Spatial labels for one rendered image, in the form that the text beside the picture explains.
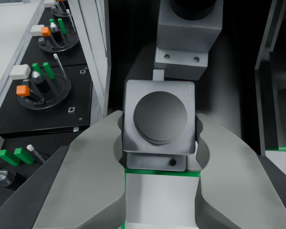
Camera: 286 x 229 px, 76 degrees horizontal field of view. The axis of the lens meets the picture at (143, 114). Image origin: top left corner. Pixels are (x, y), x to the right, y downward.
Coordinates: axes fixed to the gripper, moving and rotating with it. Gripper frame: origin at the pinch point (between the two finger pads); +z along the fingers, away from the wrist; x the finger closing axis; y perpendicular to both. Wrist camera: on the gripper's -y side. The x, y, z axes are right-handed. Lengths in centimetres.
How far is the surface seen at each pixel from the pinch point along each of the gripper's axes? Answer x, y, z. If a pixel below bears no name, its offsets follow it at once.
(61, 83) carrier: -26.1, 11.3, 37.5
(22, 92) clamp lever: -28.0, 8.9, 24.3
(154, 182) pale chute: 0.4, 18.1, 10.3
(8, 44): -69, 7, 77
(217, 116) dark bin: 5.7, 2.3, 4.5
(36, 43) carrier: -44, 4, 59
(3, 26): -80, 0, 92
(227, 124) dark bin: 6.5, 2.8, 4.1
